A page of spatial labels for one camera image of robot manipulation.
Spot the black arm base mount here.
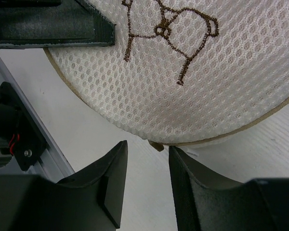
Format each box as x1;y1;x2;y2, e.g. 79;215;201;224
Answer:
0;82;47;171

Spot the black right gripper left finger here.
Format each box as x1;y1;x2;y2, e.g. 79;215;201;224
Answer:
0;141;128;231

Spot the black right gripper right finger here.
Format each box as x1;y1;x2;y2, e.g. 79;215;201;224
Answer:
169;146;289;231

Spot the aluminium rail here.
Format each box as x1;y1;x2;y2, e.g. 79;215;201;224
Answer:
0;58;75;182

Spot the white mesh laundry bag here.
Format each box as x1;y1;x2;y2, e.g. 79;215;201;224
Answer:
44;0;289;149

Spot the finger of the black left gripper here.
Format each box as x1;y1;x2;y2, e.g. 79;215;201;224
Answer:
0;0;116;48

